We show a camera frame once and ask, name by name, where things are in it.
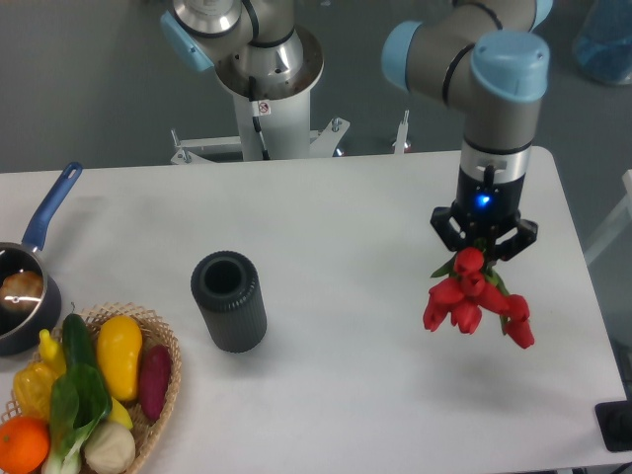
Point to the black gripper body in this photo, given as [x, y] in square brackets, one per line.
[477, 208]

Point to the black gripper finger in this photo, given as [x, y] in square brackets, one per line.
[448, 229]
[525, 234]

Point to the red tulip bouquet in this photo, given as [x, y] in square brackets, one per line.
[470, 286]

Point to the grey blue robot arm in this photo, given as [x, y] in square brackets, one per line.
[483, 59]

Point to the blue translucent water bottle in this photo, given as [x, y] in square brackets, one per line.
[602, 48]

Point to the black device at edge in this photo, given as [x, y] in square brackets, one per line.
[614, 420]

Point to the dark grey ribbed vase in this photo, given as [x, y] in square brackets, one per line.
[226, 288]

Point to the purple sweet potato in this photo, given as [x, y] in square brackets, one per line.
[154, 376]

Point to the yellow mango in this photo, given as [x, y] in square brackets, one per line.
[119, 346]

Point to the yellow banana tip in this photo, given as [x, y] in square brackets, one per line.
[120, 415]

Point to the green cucumber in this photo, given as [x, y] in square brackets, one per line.
[77, 343]

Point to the beige garlic bulb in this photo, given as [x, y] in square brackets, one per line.
[110, 449]

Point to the green bok choy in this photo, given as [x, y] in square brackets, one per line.
[79, 402]

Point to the small yellow squash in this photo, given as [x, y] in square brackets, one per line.
[51, 352]

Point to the round browned bun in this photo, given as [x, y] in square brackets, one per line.
[21, 292]

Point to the yellow bell pepper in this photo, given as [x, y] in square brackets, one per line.
[32, 387]

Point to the orange fruit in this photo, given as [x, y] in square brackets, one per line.
[25, 444]

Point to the white frame at right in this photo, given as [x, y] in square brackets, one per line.
[612, 226]

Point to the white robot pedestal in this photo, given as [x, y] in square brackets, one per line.
[270, 89]

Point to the blue handled saucepan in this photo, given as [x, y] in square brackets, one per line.
[20, 331]

